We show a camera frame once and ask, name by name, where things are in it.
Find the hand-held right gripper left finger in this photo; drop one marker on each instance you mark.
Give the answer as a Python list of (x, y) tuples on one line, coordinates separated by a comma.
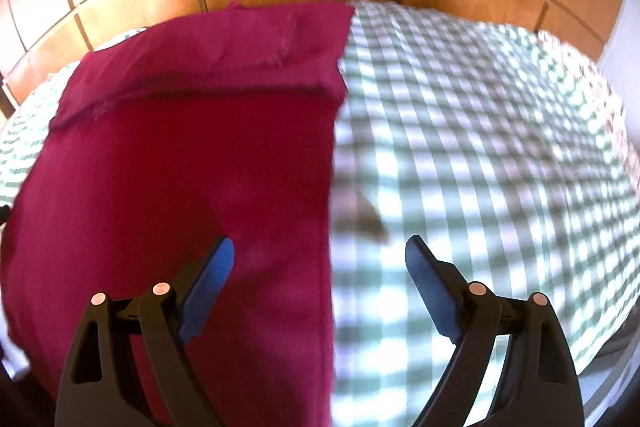
[(212, 277)]

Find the dark red garment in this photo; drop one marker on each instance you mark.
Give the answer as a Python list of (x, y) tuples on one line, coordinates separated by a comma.
[(175, 157)]

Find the green white checked blanket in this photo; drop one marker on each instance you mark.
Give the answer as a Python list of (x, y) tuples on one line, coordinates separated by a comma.
[(475, 157)]

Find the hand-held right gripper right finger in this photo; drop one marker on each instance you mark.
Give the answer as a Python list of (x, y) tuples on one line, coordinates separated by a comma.
[(427, 277)]

